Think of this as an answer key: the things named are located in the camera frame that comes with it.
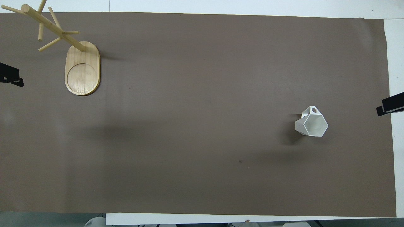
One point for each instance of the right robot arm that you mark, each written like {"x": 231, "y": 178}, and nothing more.
{"x": 295, "y": 224}

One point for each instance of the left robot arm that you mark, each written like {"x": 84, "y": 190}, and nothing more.
{"x": 95, "y": 222}

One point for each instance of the white hexagonal cup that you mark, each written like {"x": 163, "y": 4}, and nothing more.
{"x": 313, "y": 125}

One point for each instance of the wooden cup rack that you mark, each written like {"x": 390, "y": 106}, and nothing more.
{"x": 82, "y": 74}

